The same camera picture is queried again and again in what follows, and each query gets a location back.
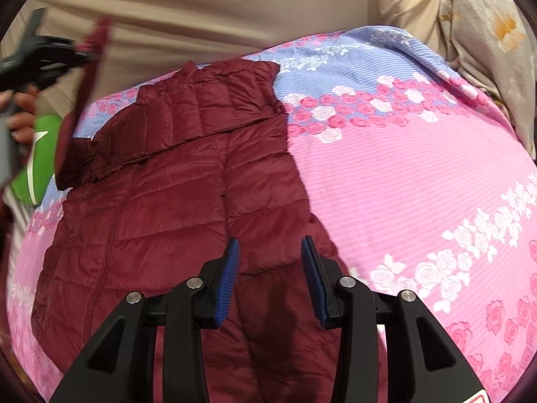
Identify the maroon puffer jacket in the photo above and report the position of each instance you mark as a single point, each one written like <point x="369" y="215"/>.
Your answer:
<point x="176" y="184"/>

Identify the pink blue floral bedsheet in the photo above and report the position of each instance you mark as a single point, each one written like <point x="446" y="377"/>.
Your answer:
<point x="398" y="176"/>

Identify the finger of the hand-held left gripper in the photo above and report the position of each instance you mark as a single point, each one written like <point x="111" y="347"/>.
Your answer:
<point x="84" y="55"/>

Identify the silver satin cloth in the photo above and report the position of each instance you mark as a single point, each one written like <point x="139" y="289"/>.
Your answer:
<point x="19" y="218"/>

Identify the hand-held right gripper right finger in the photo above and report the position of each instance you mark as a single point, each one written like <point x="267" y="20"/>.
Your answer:
<point x="312" y="282"/>

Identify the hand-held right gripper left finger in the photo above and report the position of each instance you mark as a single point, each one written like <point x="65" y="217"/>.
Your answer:
<point x="228" y="282"/>

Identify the grey floral cloth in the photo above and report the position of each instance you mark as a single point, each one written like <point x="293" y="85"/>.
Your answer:
<point x="491" y="37"/>

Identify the green plush toy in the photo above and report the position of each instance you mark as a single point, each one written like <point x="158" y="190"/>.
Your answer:
<point x="35" y="163"/>

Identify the person's left hand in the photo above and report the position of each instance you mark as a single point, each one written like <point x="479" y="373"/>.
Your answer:
<point x="26" y="113"/>

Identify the beige curtain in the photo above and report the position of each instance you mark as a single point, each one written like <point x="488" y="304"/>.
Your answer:
<point x="218" y="12"/>

